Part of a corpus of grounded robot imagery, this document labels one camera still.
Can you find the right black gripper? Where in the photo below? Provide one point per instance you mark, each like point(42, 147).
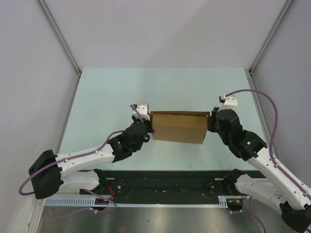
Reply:
point(211, 120)

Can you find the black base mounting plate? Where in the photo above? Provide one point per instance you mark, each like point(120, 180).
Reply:
point(174, 183)

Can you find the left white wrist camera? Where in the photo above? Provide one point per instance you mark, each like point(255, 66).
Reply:
point(142, 111)

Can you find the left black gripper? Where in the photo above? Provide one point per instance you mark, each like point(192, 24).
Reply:
point(149, 124)

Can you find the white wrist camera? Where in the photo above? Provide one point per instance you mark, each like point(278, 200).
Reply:
point(228, 103)
point(142, 111)

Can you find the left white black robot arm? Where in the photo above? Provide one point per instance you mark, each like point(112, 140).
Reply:
point(77, 172)

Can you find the grey slotted cable duct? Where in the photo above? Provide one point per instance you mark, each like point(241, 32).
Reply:
point(97, 202)

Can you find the left aluminium corner post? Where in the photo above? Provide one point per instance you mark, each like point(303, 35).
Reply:
point(43, 6)

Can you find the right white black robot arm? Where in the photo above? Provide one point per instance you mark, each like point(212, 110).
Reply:
point(289, 197)

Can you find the brown cardboard box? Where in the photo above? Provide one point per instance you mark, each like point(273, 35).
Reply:
point(180, 126)

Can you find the aluminium corner post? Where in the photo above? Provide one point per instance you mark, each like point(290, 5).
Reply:
point(271, 34)
point(43, 6)

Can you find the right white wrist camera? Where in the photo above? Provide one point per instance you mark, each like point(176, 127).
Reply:
point(228, 103)

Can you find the right aluminium side rail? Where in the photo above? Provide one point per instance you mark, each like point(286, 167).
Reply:
point(269, 134)

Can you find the right aluminium corner post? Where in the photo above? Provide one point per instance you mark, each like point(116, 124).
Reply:
point(271, 34)

